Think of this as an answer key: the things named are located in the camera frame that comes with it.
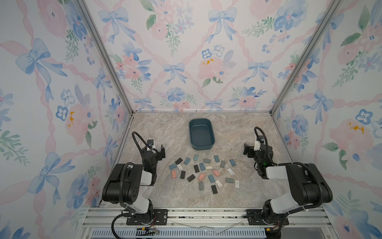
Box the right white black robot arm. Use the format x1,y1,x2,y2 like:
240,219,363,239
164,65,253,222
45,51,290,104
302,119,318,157
243,126,333,227

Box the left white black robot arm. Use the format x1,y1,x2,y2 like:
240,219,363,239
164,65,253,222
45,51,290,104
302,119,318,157
102,131,166,225

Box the black eraser upper left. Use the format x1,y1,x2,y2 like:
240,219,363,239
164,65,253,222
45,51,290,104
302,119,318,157
175,158,183,165

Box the black eraser tilted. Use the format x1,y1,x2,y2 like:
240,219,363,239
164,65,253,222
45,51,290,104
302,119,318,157
187,174,196,182

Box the white eraser lower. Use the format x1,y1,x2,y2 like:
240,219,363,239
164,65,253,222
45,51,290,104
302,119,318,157
215,180,223,188

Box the dark teal storage box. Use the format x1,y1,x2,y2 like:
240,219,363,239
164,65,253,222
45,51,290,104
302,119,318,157
189,118,215,151

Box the teal eraser lower centre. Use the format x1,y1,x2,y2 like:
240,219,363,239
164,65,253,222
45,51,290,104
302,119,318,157
208,174,216,183

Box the grey eraser bottom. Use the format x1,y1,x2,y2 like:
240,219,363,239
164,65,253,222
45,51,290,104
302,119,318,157
199,181,204,191

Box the black eraser bottom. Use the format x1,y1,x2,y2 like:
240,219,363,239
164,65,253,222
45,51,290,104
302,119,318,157
211,185,218,194

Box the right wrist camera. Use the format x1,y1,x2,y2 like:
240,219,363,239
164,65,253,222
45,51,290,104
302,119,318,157
254,137,265,151

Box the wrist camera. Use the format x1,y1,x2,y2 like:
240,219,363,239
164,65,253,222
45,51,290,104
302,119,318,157
254,137,265,151
147,138,155,149

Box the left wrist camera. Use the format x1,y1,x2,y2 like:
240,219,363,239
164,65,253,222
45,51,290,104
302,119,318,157
147,138,155,149

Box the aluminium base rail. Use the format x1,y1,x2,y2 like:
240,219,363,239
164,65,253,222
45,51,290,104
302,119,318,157
77,208,338,239

